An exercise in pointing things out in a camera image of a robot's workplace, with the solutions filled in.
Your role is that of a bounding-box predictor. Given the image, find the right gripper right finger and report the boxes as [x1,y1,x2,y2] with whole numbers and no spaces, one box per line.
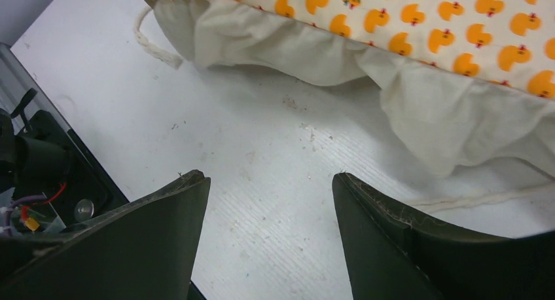
[332,173,554,299]

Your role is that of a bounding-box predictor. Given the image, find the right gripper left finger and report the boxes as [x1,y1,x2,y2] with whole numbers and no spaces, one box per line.
[1,170,211,299]

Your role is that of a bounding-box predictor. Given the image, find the orange patterned pet mattress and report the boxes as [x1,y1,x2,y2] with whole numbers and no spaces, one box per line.
[134,0,554,176]

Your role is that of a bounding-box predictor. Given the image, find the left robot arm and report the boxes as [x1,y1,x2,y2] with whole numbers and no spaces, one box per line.
[1,88,73,193]

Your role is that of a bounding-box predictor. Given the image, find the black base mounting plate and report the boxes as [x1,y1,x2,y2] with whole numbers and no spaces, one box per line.
[17,109,207,300]

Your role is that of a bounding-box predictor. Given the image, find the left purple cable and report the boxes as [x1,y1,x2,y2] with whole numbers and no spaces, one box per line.
[0,193,48,238]

